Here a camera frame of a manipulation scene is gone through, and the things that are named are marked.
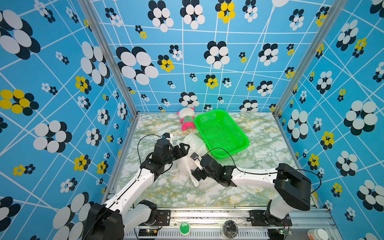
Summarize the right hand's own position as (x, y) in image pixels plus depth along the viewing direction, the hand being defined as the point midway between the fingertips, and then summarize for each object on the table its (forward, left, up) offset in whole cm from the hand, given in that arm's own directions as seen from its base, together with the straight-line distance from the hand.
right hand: (198, 163), depth 85 cm
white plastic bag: (+8, 0, +4) cm, 9 cm away
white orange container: (-32, -52, -1) cm, 61 cm away
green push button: (-31, +6, +3) cm, 32 cm away
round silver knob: (-31, -14, +3) cm, 34 cm away
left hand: (+5, +7, +9) cm, 12 cm away
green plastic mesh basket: (+25, -16, -7) cm, 30 cm away
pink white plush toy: (+39, +9, -1) cm, 40 cm away
